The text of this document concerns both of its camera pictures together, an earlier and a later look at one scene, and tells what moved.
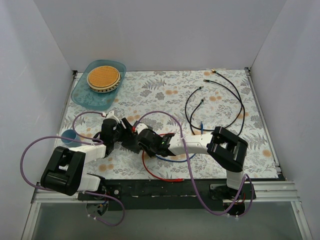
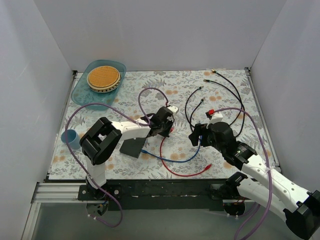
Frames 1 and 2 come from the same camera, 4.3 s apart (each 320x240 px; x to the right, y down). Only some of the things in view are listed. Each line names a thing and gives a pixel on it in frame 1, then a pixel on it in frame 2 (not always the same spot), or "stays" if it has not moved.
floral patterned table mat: x=182 y=124 stays
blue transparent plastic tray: x=83 y=96 stays
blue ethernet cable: x=184 y=160 stays
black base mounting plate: x=168 y=194 stays
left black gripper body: x=124 y=128 -> x=166 y=127
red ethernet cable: x=172 y=180 -> x=206 y=167
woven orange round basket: x=103 y=79 stays
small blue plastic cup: x=70 y=133 stays
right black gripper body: x=139 y=141 -> x=196 y=135
